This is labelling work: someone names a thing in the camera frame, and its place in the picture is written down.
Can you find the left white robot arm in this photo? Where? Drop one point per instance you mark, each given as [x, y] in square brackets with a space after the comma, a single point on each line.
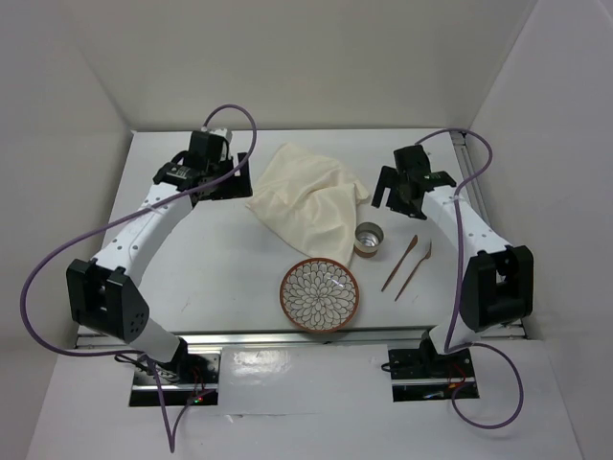
[104, 292]

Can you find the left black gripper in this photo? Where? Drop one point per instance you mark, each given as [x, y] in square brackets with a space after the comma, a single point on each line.
[236, 187]

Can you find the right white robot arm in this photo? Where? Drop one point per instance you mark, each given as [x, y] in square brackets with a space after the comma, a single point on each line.
[495, 279]

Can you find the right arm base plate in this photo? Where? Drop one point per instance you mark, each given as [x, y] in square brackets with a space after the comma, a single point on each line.
[415, 380]

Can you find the floral patterned ceramic plate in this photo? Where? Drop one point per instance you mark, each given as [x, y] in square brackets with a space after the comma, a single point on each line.
[319, 296]

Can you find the brown wooden fork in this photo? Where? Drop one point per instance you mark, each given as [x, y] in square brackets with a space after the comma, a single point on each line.
[426, 256]

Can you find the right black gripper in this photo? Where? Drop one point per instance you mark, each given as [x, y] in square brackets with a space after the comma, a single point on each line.
[387, 177]

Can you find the aluminium rail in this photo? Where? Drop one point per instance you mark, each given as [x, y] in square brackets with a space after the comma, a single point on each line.
[460, 143]
[92, 341]

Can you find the brown wooden knife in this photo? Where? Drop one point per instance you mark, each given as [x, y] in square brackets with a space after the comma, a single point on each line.
[393, 273]

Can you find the aluminium front rail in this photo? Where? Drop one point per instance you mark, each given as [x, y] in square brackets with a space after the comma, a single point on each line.
[92, 341]

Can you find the small metal cup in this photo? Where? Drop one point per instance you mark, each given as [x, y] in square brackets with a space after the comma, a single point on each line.
[368, 237]

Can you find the cream cloth napkin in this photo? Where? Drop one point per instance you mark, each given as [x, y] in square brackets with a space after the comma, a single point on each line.
[310, 202]

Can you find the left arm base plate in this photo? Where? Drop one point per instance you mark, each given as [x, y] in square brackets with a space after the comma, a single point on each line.
[201, 385]

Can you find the aluminium right side rail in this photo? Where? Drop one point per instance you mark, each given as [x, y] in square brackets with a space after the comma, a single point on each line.
[460, 143]

